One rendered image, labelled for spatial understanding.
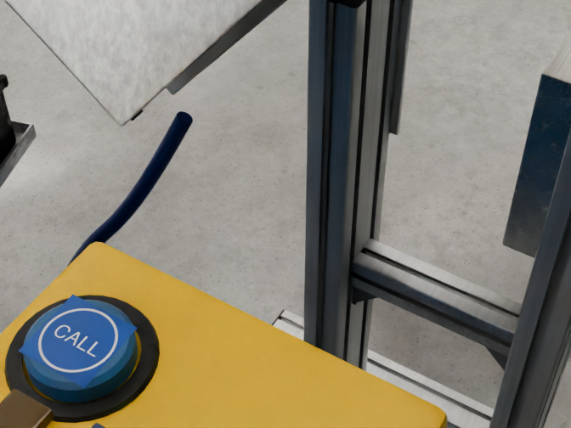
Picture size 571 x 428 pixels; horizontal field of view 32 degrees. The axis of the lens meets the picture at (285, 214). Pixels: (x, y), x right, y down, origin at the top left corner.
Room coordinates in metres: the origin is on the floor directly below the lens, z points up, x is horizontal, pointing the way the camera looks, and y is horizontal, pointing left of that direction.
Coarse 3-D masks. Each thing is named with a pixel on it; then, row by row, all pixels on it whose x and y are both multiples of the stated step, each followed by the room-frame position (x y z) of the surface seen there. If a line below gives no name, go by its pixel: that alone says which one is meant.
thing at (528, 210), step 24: (552, 72) 0.67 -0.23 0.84; (552, 96) 0.66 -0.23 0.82; (552, 120) 0.66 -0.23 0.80; (528, 144) 0.67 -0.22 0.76; (552, 144) 0.65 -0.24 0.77; (528, 168) 0.66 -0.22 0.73; (552, 168) 0.65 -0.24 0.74; (528, 192) 0.66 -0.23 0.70; (552, 192) 0.65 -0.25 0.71; (528, 216) 0.66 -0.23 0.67; (504, 240) 0.67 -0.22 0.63; (528, 240) 0.65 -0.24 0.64
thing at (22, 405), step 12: (12, 396) 0.19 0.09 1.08; (24, 396) 0.19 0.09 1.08; (0, 408) 0.19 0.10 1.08; (12, 408) 0.19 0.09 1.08; (24, 408) 0.19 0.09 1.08; (36, 408) 0.19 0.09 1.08; (48, 408) 0.19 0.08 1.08; (0, 420) 0.18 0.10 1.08; (12, 420) 0.18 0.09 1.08; (24, 420) 0.18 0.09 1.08; (36, 420) 0.18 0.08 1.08; (48, 420) 0.18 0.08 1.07
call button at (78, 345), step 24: (48, 312) 0.22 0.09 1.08; (72, 312) 0.22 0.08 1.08; (96, 312) 0.22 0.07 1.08; (120, 312) 0.23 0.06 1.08; (48, 336) 0.21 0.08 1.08; (72, 336) 0.21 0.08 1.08; (96, 336) 0.21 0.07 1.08; (120, 336) 0.21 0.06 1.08; (24, 360) 0.20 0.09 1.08; (48, 360) 0.20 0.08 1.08; (72, 360) 0.20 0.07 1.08; (96, 360) 0.20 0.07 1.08; (120, 360) 0.20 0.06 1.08; (48, 384) 0.19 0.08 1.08; (72, 384) 0.19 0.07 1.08; (96, 384) 0.19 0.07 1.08; (120, 384) 0.20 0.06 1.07
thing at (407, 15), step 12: (408, 0) 0.73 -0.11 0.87; (408, 12) 0.73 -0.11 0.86; (408, 24) 0.73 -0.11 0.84; (408, 36) 0.73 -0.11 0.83; (396, 60) 0.74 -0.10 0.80; (396, 72) 0.74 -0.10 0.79; (396, 84) 0.74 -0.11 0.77; (396, 96) 0.73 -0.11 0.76; (396, 108) 0.73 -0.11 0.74; (396, 120) 0.73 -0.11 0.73; (396, 132) 0.73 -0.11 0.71
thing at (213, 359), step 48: (48, 288) 0.24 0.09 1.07; (96, 288) 0.24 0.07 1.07; (144, 288) 0.24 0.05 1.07; (192, 288) 0.24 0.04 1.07; (0, 336) 0.22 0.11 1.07; (144, 336) 0.22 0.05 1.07; (192, 336) 0.22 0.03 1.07; (240, 336) 0.22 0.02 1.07; (288, 336) 0.22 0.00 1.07; (0, 384) 0.20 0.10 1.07; (144, 384) 0.20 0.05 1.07; (192, 384) 0.20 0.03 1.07; (240, 384) 0.20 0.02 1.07; (288, 384) 0.20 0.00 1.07; (336, 384) 0.20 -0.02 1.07; (384, 384) 0.20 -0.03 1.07
